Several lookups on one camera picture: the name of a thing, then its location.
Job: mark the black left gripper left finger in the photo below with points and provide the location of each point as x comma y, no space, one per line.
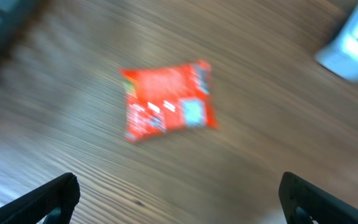
53,202

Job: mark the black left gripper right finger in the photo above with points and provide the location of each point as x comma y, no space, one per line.
303,202

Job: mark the red snack packet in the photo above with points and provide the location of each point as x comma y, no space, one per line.
160,100

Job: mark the white barcode scanner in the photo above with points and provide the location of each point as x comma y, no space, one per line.
340,56

